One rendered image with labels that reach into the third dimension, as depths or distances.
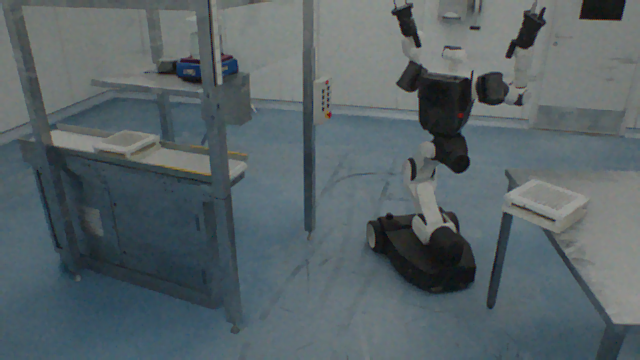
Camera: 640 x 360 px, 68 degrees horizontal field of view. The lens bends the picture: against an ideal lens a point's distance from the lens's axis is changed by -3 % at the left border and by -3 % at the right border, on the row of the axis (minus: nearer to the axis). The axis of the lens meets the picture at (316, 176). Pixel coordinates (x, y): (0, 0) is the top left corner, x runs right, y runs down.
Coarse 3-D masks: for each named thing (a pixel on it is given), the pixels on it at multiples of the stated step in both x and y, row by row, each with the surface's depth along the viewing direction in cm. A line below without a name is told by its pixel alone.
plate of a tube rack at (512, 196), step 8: (528, 184) 199; (512, 192) 192; (512, 200) 188; (520, 200) 186; (528, 200) 186; (576, 200) 186; (584, 200) 186; (528, 208) 184; (536, 208) 181; (544, 208) 180; (568, 208) 180; (576, 208) 180; (552, 216) 177; (560, 216) 175; (568, 216) 177
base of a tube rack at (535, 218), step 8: (504, 208) 192; (512, 208) 190; (520, 208) 190; (520, 216) 187; (528, 216) 185; (536, 216) 184; (576, 216) 184; (544, 224) 180; (552, 224) 178; (568, 224) 180; (560, 232) 177
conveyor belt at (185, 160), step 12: (60, 132) 281; (72, 132) 281; (60, 144) 263; (72, 144) 263; (84, 144) 263; (144, 156) 246; (156, 156) 247; (168, 156) 246; (180, 156) 246; (192, 156) 246; (204, 156) 246; (192, 168) 232; (204, 168) 232; (240, 168) 235
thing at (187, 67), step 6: (186, 60) 208; (192, 60) 207; (198, 60) 206; (180, 66) 208; (186, 66) 207; (192, 66) 206; (198, 66) 205; (180, 72) 210; (186, 72) 208; (192, 72) 207; (198, 72) 206; (186, 78) 211; (192, 78) 209; (198, 78) 207
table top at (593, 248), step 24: (576, 192) 208; (600, 192) 208; (624, 192) 208; (600, 216) 189; (624, 216) 189; (552, 240) 176; (576, 240) 173; (600, 240) 173; (624, 240) 173; (576, 264) 159; (600, 264) 159; (624, 264) 159; (600, 288) 147; (624, 288) 147; (600, 312) 141; (624, 312) 137
